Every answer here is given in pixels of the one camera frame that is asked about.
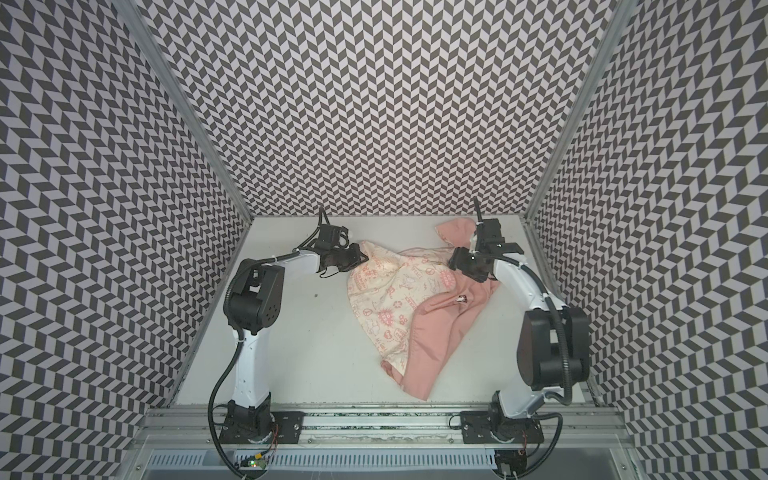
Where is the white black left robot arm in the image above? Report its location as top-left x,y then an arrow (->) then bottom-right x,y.
208,243 -> 368,444

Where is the aluminium corner post left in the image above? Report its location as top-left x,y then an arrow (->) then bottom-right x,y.
112,0 -> 253,221

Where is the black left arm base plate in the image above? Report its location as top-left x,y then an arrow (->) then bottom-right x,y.
218,410 -> 305,445

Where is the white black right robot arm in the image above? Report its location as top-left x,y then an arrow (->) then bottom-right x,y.
449,247 -> 590,443

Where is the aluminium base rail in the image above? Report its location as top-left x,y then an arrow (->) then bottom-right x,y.
131,403 -> 633,449

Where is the small green circuit board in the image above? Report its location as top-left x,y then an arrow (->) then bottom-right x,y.
239,455 -> 268,470

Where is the aluminium corner post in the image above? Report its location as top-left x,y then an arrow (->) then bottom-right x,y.
524,0 -> 638,225
112,0 -> 253,221

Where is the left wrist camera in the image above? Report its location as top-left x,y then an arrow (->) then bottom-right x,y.
314,224 -> 350,250

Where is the aluminium corner post right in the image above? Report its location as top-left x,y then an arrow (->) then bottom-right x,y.
524,0 -> 638,225

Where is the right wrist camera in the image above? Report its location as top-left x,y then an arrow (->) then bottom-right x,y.
475,218 -> 524,256

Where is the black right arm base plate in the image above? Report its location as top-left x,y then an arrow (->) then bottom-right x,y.
459,411 -> 544,445

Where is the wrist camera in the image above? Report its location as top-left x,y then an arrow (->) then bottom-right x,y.
475,218 -> 524,256
314,224 -> 350,250

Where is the pink Snoopy zip jacket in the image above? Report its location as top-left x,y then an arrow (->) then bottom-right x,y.
347,218 -> 499,400

